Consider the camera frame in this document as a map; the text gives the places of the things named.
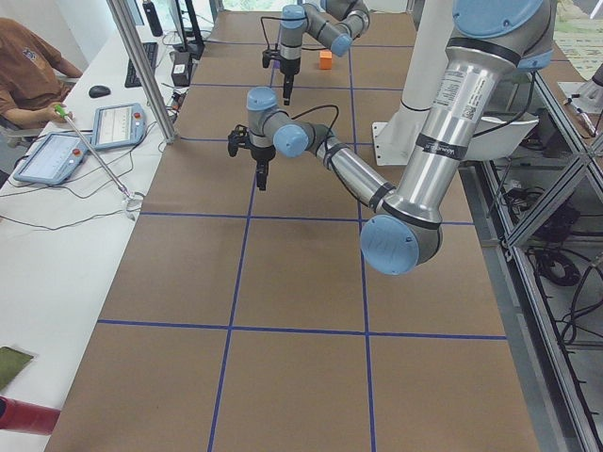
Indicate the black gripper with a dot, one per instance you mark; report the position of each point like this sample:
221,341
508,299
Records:
260,155
287,69

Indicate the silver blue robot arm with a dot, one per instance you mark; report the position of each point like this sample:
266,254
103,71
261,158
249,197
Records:
489,40
352,19

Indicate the orange foam block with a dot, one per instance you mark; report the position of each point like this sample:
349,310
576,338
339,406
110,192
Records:
325,60

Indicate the person's hand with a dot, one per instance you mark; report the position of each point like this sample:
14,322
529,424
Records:
55,112

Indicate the black power adapter box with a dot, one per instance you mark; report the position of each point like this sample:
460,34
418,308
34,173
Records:
181,69

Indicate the far blue teach pendant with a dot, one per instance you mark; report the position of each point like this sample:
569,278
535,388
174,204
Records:
118,126

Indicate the blue teach pendant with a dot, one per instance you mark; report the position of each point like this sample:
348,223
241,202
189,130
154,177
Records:
53,160
118,126

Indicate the black water bottle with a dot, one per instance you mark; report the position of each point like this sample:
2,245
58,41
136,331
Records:
152,18

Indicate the black computer mouse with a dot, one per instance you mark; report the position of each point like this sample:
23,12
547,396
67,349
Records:
99,91

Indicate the near blue teach pendant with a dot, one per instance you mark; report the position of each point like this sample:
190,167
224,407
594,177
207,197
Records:
53,160

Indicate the person in brown shirt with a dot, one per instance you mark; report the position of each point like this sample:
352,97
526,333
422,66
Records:
29,69

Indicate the olive green bean bag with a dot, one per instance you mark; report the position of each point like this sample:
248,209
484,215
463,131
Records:
12,362

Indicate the red cylinder bottle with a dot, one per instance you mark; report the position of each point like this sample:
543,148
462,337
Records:
23,417

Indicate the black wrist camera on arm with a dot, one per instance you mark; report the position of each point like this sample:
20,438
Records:
271,57
238,139

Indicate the white pedestal column with base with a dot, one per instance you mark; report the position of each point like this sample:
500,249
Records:
395,140

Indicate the green handled reach grabber stick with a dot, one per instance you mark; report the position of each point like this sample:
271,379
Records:
129,198

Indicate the aluminium frame post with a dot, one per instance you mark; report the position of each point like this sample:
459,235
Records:
134,49

